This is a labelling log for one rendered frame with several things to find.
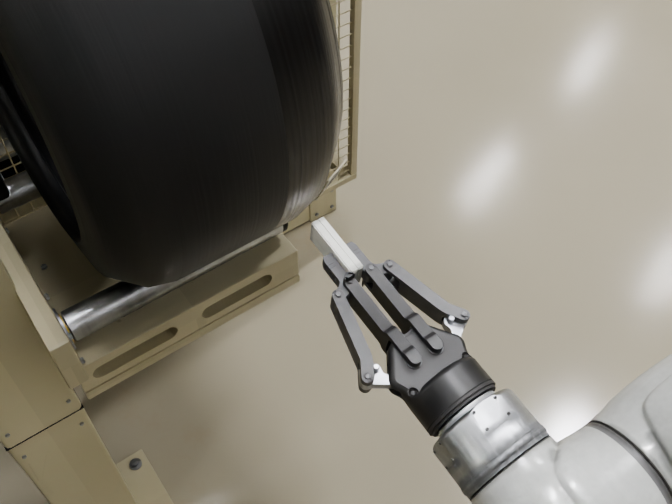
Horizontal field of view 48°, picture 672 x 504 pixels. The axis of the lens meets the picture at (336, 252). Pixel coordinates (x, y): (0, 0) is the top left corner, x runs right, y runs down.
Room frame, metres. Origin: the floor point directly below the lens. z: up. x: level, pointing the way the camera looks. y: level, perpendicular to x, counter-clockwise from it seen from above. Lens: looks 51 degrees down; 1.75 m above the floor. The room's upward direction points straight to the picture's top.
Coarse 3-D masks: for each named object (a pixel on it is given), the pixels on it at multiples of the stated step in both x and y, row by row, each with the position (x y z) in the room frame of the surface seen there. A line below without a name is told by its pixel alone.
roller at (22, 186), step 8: (16, 176) 0.81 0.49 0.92; (24, 176) 0.81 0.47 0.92; (8, 184) 0.79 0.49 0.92; (16, 184) 0.79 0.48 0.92; (24, 184) 0.80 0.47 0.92; (32, 184) 0.80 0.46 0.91; (16, 192) 0.78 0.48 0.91; (24, 192) 0.79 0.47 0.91; (32, 192) 0.79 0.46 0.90; (8, 200) 0.77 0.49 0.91; (16, 200) 0.78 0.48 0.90; (24, 200) 0.78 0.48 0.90; (0, 208) 0.76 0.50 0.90; (8, 208) 0.77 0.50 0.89
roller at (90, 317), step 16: (256, 240) 0.70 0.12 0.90; (224, 256) 0.67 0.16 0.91; (112, 288) 0.60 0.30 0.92; (128, 288) 0.60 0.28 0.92; (144, 288) 0.60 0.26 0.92; (160, 288) 0.61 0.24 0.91; (176, 288) 0.62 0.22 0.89; (80, 304) 0.57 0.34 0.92; (96, 304) 0.57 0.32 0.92; (112, 304) 0.58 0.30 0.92; (128, 304) 0.58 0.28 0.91; (144, 304) 0.59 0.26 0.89; (64, 320) 0.56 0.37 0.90; (80, 320) 0.55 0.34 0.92; (96, 320) 0.56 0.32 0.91; (112, 320) 0.56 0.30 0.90; (80, 336) 0.54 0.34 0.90
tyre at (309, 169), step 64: (0, 0) 0.56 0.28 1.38; (64, 0) 0.55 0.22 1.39; (128, 0) 0.57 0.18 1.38; (192, 0) 0.59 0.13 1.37; (256, 0) 0.62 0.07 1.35; (320, 0) 0.67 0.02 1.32; (0, 64) 0.90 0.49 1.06; (64, 64) 0.53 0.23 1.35; (128, 64) 0.53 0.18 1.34; (192, 64) 0.56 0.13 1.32; (256, 64) 0.58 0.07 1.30; (320, 64) 0.62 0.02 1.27; (64, 128) 0.51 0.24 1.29; (128, 128) 0.51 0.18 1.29; (192, 128) 0.53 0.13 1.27; (256, 128) 0.56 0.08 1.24; (320, 128) 0.60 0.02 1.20; (64, 192) 0.73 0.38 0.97; (128, 192) 0.49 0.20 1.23; (192, 192) 0.51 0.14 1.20; (256, 192) 0.55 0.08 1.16; (128, 256) 0.50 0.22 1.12; (192, 256) 0.52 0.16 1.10
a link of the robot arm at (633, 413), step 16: (656, 368) 0.33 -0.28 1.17; (640, 384) 0.32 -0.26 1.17; (656, 384) 0.31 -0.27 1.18; (624, 400) 0.30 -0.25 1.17; (640, 400) 0.30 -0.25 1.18; (656, 400) 0.29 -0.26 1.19; (608, 416) 0.29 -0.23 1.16; (624, 416) 0.29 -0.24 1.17; (640, 416) 0.28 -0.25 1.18; (656, 416) 0.28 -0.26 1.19; (624, 432) 0.27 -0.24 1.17; (640, 432) 0.27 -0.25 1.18; (656, 432) 0.27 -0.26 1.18; (640, 448) 0.26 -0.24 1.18; (656, 448) 0.26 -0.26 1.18; (656, 464) 0.24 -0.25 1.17
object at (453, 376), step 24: (408, 336) 0.38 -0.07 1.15; (456, 336) 0.38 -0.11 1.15; (432, 360) 0.35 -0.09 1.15; (456, 360) 0.36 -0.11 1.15; (408, 384) 0.33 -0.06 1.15; (432, 384) 0.32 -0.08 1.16; (456, 384) 0.32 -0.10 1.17; (480, 384) 0.32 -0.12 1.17; (432, 408) 0.30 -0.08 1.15; (456, 408) 0.30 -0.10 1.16; (432, 432) 0.29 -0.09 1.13
